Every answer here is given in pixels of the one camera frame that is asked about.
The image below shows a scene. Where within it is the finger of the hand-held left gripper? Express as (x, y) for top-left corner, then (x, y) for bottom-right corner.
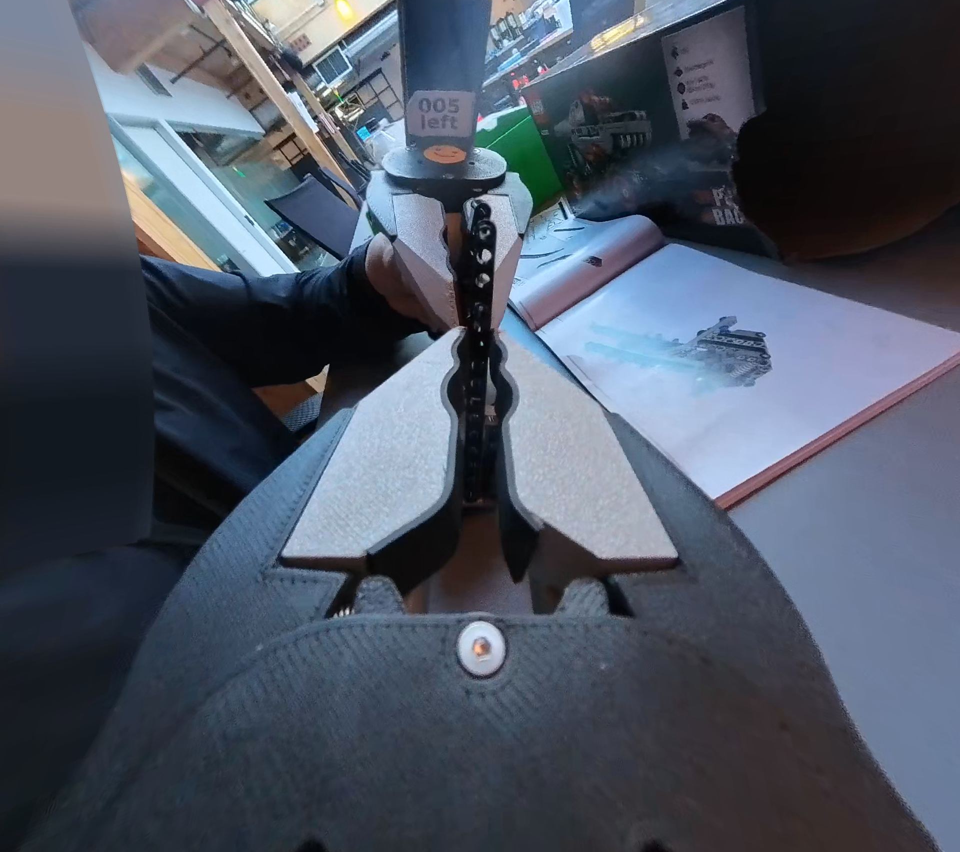
(392, 192), (462, 333)
(465, 192), (524, 322)

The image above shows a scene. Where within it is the long black lego beam assembly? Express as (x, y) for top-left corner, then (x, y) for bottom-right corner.
(453, 207), (502, 504)

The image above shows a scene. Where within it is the dark lego set box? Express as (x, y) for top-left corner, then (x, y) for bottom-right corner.
(521, 4), (781, 261)

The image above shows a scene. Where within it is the person's left hand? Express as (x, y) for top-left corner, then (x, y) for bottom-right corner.
(364, 235), (438, 333)

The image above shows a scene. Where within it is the lego instruction booklet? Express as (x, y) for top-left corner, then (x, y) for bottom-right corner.
(510, 214), (960, 512)

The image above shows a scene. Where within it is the dark office chair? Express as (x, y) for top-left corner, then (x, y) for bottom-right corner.
(264, 173), (361, 261)

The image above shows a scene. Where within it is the person's dark clothing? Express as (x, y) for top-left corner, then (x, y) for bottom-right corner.
(142, 334), (324, 531)

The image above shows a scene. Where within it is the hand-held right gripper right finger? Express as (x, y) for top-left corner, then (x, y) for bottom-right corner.
(496, 328), (681, 617)

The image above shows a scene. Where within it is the green plastic bin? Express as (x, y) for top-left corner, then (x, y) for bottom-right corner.
(474, 104), (564, 208)

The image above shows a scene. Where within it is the printed paper sheet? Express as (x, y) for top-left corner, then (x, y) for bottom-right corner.
(521, 203), (601, 261)

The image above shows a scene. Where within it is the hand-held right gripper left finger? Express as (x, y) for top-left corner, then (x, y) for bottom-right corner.
(279, 328), (462, 602)

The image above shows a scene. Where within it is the glass partition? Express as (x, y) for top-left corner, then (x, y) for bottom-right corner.
(108, 113), (301, 276)

